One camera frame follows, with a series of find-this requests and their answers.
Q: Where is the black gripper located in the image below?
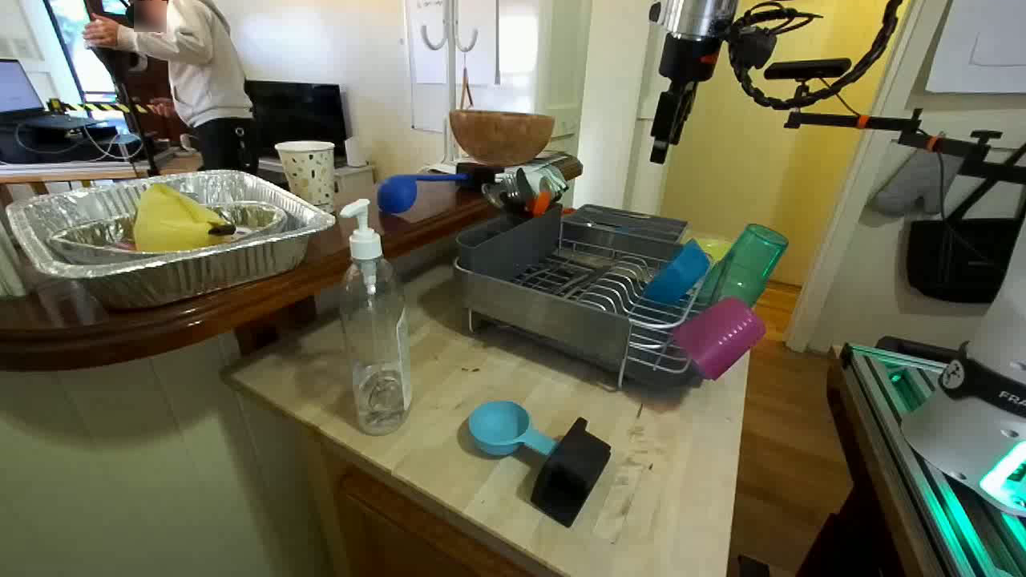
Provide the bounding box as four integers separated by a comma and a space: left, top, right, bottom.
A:
649, 33, 716, 167

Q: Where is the translucent green plastic cup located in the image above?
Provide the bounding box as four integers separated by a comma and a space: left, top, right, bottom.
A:
711, 222, 793, 310

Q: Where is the blue plastic cup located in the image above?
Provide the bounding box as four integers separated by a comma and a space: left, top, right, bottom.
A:
640, 241, 716, 310

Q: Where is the grey dish drying rack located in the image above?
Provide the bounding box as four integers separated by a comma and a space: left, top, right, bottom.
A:
453, 203, 753, 392

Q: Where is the magenta plastic cup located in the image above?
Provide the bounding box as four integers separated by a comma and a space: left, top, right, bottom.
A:
669, 294, 769, 383

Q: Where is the dotted paper cup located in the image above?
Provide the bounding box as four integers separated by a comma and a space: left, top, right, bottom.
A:
272, 138, 340, 210

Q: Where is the yellow-green plastic bowl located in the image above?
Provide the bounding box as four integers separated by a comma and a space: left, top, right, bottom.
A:
688, 231, 742, 271

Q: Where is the pile of kitchen utensils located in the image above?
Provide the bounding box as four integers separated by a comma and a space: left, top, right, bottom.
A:
479, 150, 588, 225

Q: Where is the brown wooden bowl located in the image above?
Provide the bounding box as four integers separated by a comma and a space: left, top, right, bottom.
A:
447, 107, 558, 169

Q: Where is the white sheet with hooks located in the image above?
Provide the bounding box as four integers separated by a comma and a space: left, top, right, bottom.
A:
405, 0, 507, 138

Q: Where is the grey oven mitt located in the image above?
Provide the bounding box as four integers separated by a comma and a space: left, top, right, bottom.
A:
865, 147, 966, 225

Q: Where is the blue round ladle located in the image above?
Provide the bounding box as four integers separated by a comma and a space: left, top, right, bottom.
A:
374, 169, 474, 217

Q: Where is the black hanging bag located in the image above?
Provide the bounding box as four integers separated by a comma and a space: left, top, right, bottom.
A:
904, 216, 1026, 309

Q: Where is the light blue measuring scoop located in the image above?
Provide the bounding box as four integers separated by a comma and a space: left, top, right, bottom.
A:
465, 397, 562, 460

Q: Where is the black block holder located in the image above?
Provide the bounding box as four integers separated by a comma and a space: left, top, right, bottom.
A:
528, 417, 615, 528

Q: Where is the clear pump dispenser bottle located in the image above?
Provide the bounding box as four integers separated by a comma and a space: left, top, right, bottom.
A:
337, 194, 418, 440

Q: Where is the black monitor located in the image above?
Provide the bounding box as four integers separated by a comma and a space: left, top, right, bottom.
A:
241, 76, 354, 169

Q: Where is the person in light sweater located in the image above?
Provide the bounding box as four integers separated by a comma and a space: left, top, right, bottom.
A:
84, 0, 259, 173

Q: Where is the wooden base cabinet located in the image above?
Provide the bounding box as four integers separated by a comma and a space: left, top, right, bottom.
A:
313, 445, 565, 577

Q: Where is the dark wooden bar ledge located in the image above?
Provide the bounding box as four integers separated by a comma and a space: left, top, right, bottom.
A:
0, 156, 507, 374

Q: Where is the yellow cloth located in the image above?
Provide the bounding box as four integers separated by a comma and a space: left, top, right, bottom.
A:
129, 183, 234, 256

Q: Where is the large aluminium foil tray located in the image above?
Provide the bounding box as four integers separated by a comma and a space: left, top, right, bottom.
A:
4, 167, 340, 314

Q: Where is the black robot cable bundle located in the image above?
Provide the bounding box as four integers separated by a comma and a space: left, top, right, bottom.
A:
727, 0, 912, 112

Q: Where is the black bar camera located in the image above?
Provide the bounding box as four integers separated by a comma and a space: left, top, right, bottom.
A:
760, 54, 856, 83

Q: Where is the white wall panel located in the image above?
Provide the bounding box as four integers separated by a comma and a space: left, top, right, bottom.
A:
923, 0, 1026, 100

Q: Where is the aluminium frame with green light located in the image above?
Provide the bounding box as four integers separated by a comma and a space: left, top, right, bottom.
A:
838, 339, 1026, 577

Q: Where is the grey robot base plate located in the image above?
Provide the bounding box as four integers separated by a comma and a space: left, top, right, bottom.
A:
900, 392, 1026, 518

